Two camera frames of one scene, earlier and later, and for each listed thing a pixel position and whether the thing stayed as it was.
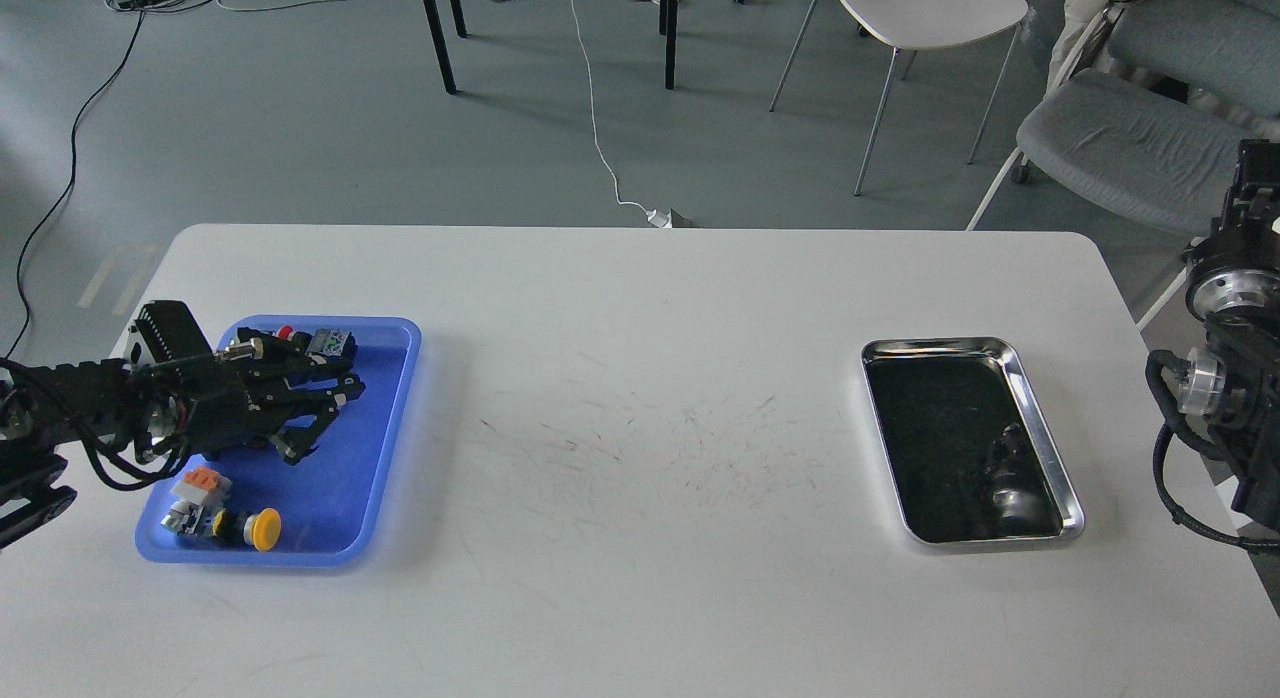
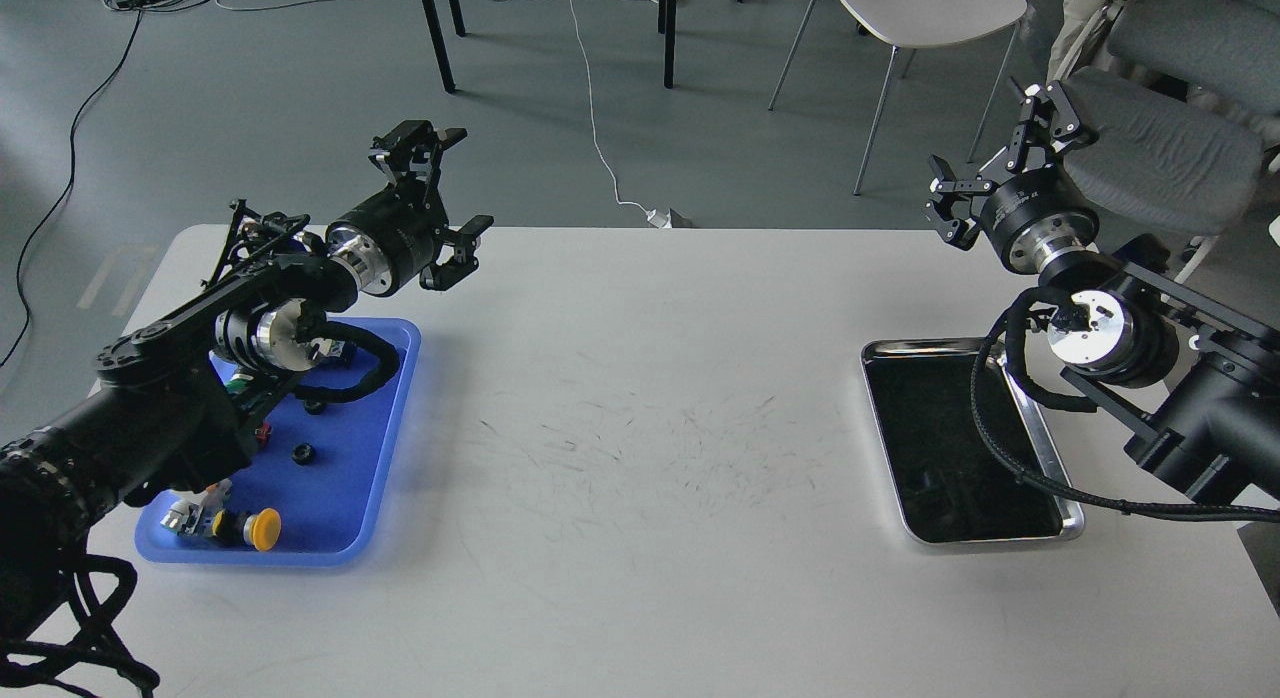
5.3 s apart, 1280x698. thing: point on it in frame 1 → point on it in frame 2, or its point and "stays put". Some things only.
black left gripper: [226, 399] → [388, 242]
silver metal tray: [971, 455] stays put
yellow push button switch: [262, 530] stays put
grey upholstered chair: [1153, 136] stays put
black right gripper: [1236, 268] → [1037, 214]
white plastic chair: [918, 13] stays put
